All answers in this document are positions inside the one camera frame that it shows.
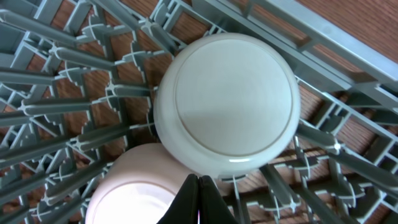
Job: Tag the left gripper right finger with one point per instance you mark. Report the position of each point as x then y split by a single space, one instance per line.
212 208

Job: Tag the grey green bowl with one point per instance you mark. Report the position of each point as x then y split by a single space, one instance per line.
227 104

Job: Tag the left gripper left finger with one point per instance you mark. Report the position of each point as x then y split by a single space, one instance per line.
184 207

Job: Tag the grey plastic dish rack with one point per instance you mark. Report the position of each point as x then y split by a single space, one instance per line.
39 151

